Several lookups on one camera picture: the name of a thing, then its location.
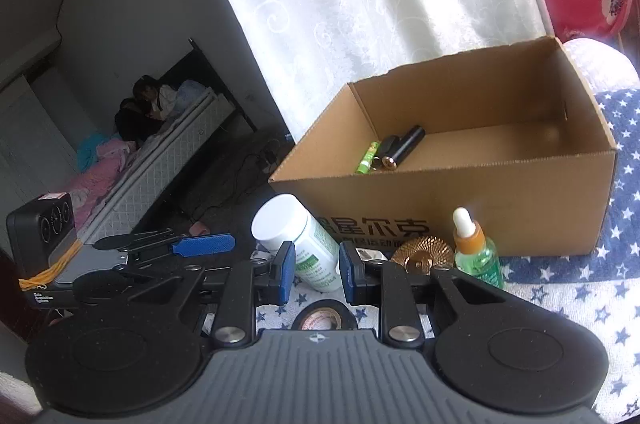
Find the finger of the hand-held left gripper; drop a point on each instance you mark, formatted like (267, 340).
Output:
(150, 278)
(205, 244)

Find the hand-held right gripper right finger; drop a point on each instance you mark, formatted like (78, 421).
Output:
(347, 274)

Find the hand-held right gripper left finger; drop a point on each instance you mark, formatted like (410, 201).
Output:
(285, 274)

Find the white pill bottle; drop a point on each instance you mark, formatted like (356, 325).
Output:
(305, 244)

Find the black tape roll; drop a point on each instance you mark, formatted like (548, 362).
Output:
(325, 306)

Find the dark jar with gold lid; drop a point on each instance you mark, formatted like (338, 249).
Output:
(420, 251)

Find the green glue stick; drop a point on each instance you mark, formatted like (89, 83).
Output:
(367, 158)

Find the black key fob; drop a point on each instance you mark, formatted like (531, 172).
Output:
(385, 149)

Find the green dropper bottle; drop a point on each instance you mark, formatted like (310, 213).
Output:
(477, 259)

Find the black lipstick tube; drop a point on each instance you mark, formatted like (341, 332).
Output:
(405, 144)

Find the brown cardboard box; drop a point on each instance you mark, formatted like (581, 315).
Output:
(500, 184)

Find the pink slipper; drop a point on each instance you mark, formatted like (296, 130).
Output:
(200, 229)

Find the pink bedding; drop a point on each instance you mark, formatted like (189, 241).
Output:
(95, 184)

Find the bed with white mattress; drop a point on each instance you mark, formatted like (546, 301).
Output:
(150, 184)

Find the white wardrobe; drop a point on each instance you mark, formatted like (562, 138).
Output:
(30, 119)

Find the white star towel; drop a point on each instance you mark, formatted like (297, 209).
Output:
(600, 319)

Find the white lace curtain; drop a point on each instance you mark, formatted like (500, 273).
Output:
(350, 4)

